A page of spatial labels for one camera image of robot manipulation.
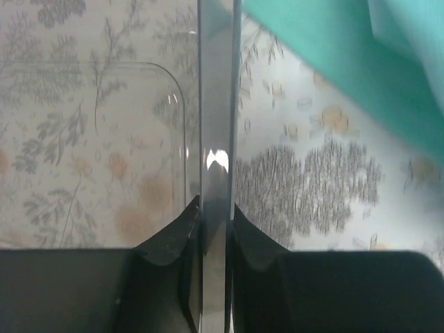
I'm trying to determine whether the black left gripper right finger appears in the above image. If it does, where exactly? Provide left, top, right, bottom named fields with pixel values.
left=232, top=210, right=443, bottom=332

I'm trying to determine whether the teal t shirt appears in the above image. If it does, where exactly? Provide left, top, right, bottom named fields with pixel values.
left=244, top=1, right=443, bottom=162

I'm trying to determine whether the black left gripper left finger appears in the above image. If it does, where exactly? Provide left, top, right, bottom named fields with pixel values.
left=1, top=198, right=201, bottom=332

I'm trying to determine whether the clear plastic bin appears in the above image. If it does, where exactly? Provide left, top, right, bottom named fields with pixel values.
left=1, top=1, right=240, bottom=332

